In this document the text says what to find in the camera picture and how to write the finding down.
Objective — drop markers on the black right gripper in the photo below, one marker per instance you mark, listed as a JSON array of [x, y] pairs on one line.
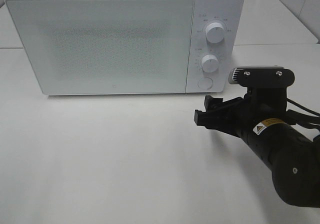
[[246, 116]]

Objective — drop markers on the round white door button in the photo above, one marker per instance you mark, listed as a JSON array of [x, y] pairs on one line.
[[205, 83]]

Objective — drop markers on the white microwave door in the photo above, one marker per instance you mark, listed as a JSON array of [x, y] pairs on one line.
[[91, 47]]

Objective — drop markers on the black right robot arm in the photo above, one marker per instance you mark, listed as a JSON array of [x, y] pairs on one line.
[[292, 158]]

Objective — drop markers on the lower white timer knob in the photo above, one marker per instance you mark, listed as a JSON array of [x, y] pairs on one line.
[[209, 63]]

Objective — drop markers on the upper white power knob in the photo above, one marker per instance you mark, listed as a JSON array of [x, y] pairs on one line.
[[215, 32]]

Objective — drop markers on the white microwave oven body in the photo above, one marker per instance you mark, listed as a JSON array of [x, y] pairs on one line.
[[205, 12]]

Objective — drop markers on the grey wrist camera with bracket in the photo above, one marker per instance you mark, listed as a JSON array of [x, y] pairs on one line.
[[266, 85]]

